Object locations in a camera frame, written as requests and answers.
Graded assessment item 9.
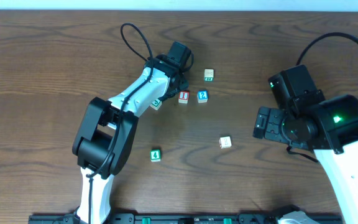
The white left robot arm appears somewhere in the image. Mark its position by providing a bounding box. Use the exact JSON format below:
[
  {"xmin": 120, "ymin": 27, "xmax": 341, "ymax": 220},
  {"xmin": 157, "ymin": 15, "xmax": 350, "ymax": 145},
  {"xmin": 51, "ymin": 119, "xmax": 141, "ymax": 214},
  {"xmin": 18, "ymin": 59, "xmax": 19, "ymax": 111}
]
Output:
[{"xmin": 72, "ymin": 54, "xmax": 194, "ymax": 223}]

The blue number 2 block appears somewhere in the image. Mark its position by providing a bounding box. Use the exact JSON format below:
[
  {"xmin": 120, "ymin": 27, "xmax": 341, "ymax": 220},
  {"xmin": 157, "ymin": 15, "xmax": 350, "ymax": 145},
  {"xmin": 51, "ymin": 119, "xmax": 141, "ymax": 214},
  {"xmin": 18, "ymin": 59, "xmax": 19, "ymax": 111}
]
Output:
[{"xmin": 197, "ymin": 90, "xmax": 208, "ymax": 103}]

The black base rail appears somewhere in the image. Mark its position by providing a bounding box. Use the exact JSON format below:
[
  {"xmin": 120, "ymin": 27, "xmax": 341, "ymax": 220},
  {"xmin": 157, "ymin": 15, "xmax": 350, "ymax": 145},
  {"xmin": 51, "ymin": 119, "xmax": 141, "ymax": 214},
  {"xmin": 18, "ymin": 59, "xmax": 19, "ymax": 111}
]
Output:
[{"xmin": 28, "ymin": 213, "xmax": 344, "ymax": 224}]

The plain block red side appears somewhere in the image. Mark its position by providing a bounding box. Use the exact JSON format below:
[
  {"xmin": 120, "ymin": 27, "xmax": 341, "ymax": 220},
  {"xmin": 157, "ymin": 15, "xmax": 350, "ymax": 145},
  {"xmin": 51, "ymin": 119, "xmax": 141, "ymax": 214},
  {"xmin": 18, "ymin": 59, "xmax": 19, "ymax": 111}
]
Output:
[{"xmin": 219, "ymin": 136, "xmax": 232, "ymax": 149}]

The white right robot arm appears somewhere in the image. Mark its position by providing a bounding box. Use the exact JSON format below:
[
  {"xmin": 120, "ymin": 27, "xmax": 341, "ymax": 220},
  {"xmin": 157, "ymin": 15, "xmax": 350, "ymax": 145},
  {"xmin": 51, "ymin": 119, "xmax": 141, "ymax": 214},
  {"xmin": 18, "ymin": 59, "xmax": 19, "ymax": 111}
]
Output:
[{"xmin": 253, "ymin": 95, "xmax": 358, "ymax": 223}]

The red letter I block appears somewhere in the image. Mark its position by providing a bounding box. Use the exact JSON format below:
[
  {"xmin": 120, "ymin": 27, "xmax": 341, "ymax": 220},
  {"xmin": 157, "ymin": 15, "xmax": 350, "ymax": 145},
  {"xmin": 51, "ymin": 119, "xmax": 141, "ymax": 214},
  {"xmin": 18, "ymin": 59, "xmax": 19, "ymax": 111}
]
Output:
[{"xmin": 178, "ymin": 91, "xmax": 190, "ymax": 104}]

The green number 4 block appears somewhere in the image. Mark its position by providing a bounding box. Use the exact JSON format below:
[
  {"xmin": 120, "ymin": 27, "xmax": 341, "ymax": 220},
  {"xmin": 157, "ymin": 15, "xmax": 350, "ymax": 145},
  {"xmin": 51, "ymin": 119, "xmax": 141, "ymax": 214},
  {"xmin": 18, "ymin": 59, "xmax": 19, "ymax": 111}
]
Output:
[{"xmin": 150, "ymin": 149, "xmax": 161, "ymax": 162}]

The plain block green bottom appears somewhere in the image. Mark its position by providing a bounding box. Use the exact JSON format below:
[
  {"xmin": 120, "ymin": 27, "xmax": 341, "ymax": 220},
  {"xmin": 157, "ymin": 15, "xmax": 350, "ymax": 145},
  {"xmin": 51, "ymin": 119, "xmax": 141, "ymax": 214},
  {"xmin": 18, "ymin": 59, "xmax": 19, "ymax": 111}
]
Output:
[{"xmin": 204, "ymin": 68, "xmax": 214, "ymax": 82}]

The green letter J block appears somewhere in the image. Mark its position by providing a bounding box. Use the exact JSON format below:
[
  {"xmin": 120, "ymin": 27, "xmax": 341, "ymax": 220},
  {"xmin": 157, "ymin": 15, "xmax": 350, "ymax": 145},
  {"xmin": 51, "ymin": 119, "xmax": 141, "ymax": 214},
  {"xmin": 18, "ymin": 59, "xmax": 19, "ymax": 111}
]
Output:
[{"xmin": 150, "ymin": 99, "xmax": 162, "ymax": 110}]

